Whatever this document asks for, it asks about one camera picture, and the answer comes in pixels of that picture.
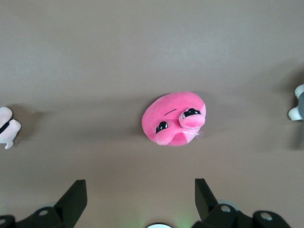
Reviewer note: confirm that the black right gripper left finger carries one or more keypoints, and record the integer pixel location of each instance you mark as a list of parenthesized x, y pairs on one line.
[(71, 203)]

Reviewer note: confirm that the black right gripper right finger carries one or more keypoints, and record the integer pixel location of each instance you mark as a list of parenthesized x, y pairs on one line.
[(204, 202)]

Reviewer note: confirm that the bright pink round plush toy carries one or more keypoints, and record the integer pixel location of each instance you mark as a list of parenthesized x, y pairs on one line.
[(161, 118)]

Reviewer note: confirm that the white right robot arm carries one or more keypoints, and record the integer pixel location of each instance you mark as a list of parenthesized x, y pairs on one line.
[(159, 226)]

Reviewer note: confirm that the pale pink white plush dog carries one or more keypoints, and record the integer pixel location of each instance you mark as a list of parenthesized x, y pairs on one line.
[(9, 128)]

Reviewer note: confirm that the grey white plush husky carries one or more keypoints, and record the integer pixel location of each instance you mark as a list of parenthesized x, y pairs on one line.
[(294, 114)]

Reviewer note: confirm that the brown table mat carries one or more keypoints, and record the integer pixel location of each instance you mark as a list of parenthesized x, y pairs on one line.
[(152, 47)]

